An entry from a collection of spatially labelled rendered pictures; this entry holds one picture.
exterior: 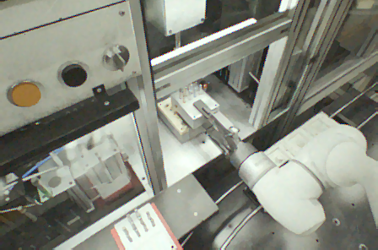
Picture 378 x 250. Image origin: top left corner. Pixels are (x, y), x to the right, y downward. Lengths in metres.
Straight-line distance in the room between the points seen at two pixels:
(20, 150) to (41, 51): 0.13
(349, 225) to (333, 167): 0.54
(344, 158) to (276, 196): 0.17
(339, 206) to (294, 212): 0.55
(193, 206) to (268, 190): 0.24
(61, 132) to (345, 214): 1.02
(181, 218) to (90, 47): 0.55
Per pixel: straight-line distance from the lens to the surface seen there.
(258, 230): 1.03
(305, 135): 1.03
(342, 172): 0.64
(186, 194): 0.80
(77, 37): 0.35
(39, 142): 0.39
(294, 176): 0.65
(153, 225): 0.66
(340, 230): 1.13
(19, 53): 0.34
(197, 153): 0.86
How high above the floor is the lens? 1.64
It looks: 50 degrees down
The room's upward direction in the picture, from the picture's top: straight up
